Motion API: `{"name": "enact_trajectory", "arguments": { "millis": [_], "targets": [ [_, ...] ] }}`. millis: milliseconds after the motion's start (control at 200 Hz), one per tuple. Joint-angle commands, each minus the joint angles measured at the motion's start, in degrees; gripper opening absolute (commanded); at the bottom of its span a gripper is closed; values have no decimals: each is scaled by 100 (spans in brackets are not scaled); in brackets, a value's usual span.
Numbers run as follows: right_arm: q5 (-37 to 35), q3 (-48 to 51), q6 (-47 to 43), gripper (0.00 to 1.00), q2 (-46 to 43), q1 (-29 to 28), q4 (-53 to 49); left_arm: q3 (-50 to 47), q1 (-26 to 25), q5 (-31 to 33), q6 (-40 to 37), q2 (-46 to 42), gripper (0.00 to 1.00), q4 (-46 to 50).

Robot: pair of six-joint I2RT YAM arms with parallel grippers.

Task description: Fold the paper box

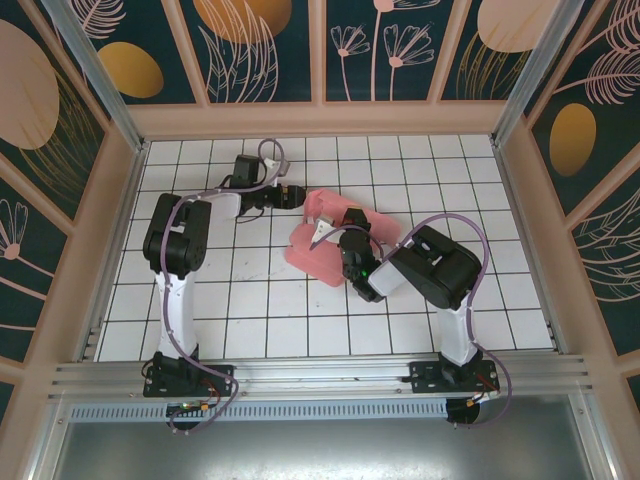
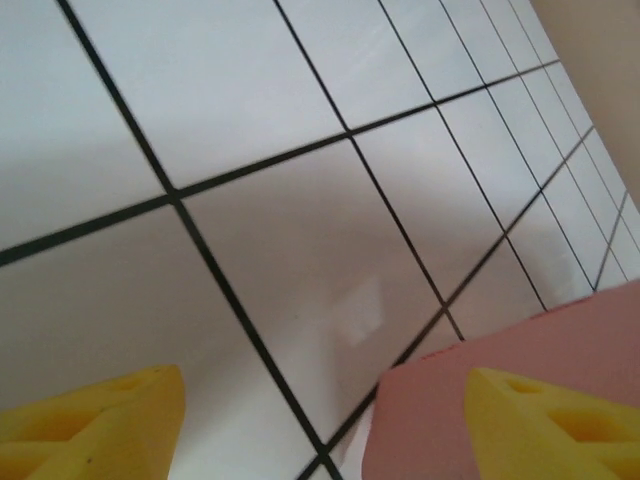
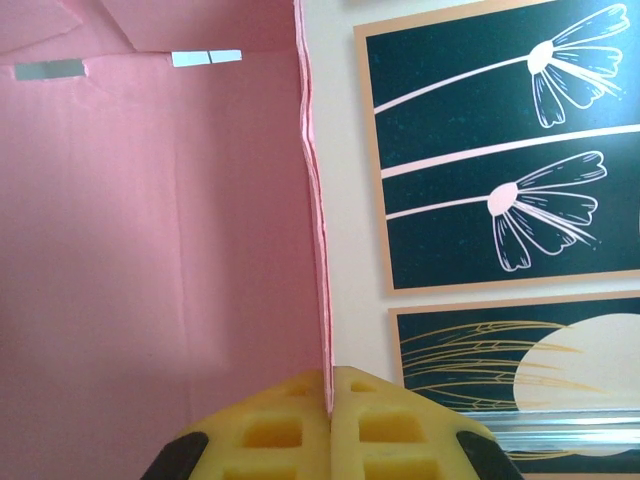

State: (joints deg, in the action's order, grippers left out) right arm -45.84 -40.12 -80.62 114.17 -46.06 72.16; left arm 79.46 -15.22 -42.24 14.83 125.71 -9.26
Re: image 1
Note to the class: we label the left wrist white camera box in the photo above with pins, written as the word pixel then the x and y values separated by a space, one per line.
pixel 278 167

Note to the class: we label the dark panel orange disc leaves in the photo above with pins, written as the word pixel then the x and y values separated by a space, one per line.
pixel 240 20

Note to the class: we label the pink paper box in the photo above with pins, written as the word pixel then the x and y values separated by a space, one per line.
pixel 325 260

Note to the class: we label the dark panel orange oval fern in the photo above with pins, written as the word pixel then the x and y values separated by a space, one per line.
pixel 575 135

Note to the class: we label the dark panel with pink flowers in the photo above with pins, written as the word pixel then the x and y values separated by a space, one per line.
pixel 380 50

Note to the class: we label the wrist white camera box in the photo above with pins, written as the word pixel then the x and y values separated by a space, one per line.
pixel 278 167
pixel 324 227

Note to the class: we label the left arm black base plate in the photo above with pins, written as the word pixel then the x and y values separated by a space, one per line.
pixel 220 380

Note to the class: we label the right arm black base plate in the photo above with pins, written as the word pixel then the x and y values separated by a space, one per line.
pixel 425 377

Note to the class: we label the grey metal sheet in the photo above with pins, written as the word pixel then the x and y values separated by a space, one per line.
pixel 320 455

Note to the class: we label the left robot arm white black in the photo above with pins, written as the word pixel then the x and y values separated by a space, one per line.
pixel 177 310

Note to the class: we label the aluminium mounting rail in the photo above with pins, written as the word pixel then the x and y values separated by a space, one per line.
pixel 320 372

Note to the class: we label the dark panel with orange oval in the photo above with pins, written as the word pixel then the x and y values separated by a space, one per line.
pixel 130 70

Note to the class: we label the aluminium frame post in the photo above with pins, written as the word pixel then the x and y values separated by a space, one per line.
pixel 95 75
pixel 530 70

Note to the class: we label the dark panel single pink flower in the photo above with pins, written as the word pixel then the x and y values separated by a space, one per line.
pixel 20 250

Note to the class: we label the dark panel large pale disc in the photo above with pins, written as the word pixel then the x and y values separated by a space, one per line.
pixel 30 100

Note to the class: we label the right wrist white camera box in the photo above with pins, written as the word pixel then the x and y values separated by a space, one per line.
pixel 324 227

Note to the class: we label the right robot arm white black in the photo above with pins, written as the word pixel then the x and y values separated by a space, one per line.
pixel 440 270

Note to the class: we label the dark panel pink fern leaves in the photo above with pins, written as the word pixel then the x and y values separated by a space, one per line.
pixel 615 250

